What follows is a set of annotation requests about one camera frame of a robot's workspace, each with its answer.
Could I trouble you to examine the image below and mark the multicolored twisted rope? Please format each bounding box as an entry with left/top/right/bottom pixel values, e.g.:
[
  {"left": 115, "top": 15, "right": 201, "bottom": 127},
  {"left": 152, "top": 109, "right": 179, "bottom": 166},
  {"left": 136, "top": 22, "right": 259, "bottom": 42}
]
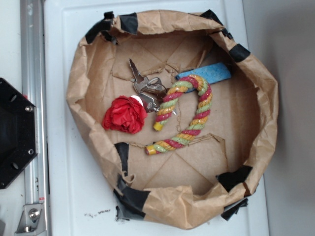
[{"left": 144, "top": 74, "right": 213, "bottom": 156}]

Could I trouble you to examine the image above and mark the brown paper bag bin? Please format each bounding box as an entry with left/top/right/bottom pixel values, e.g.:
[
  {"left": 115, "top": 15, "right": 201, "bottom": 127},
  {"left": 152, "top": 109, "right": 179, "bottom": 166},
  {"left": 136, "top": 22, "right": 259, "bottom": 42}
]
[{"left": 66, "top": 10, "right": 279, "bottom": 229}]

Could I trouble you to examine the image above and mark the silver key bunch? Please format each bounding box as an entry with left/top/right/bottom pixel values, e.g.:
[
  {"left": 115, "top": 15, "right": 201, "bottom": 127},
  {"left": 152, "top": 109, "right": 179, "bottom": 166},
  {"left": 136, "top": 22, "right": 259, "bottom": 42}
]
[{"left": 128, "top": 59, "right": 168, "bottom": 113}]

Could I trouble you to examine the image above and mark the red crumpled paper flower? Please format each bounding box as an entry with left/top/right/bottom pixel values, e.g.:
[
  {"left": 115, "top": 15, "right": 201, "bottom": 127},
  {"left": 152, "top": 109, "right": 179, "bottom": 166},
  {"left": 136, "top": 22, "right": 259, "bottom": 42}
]
[{"left": 101, "top": 95, "right": 148, "bottom": 134}]

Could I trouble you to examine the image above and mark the blue sponge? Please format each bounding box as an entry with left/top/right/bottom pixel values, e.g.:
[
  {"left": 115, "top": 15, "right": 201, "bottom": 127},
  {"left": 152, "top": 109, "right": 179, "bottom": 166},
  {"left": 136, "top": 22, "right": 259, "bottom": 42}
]
[{"left": 175, "top": 62, "right": 232, "bottom": 84}]

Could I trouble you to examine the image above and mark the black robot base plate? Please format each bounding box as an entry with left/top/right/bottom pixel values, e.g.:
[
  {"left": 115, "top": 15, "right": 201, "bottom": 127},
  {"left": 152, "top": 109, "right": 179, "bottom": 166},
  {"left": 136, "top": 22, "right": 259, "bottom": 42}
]
[{"left": 0, "top": 78, "right": 37, "bottom": 189}]

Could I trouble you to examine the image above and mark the aluminium extrusion rail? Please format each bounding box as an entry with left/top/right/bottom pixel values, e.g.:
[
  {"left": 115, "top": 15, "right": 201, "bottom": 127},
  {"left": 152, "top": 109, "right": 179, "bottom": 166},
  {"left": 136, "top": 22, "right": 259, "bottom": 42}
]
[{"left": 14, "top": 0, "right": 52, "bottom": 236}]

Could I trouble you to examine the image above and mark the metal corner bracket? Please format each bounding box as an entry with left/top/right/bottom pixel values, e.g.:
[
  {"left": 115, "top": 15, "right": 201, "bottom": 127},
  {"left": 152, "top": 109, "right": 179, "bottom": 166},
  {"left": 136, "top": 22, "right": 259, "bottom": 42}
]
[{"left": 14, "top": 203, "right": 47, "bottom": 236}]

